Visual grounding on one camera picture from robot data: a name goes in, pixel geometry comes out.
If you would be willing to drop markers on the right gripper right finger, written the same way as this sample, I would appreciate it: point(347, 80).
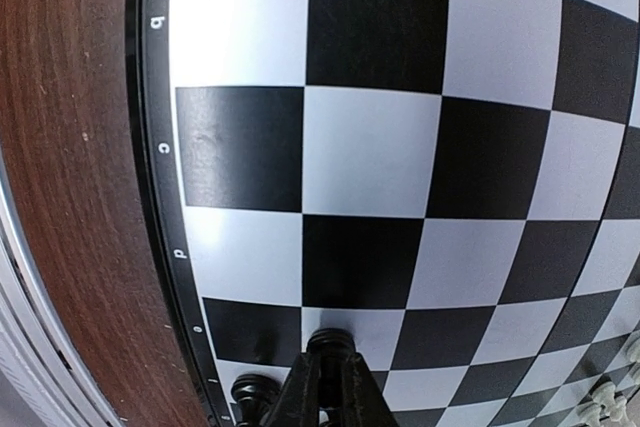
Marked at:
point(362, 403)

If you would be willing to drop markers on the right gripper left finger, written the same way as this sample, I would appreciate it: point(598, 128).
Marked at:
point(299, 403)

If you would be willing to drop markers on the black white chess board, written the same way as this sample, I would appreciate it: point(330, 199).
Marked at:
point(453, 182)

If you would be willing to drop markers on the white pawn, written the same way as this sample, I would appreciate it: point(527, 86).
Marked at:
point(605, 402)

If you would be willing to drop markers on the front aluminium rail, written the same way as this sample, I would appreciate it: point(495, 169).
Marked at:
point(37, 357)

